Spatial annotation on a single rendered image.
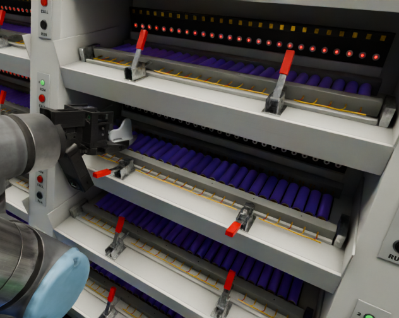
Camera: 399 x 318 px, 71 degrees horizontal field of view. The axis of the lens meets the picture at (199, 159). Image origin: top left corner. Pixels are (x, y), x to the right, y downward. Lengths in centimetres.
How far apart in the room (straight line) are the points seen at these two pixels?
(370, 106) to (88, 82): 50
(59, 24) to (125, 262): 51
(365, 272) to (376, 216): 8
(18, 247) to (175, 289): 37
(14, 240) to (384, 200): 42
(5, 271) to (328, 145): 39
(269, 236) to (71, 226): 50
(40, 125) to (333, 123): 42
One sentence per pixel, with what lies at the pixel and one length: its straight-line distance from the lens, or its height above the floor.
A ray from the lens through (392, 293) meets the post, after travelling 49.
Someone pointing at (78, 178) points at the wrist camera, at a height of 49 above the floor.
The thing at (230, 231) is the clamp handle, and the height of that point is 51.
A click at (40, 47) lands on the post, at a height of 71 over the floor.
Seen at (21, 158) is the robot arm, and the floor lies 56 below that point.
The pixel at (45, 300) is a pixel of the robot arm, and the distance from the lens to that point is 37.
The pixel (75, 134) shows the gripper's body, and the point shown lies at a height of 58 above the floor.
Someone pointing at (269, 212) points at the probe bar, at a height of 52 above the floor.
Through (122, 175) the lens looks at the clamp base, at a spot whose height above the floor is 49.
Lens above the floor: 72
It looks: 17 degrees down
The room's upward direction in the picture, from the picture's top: 11 degrees clockwise
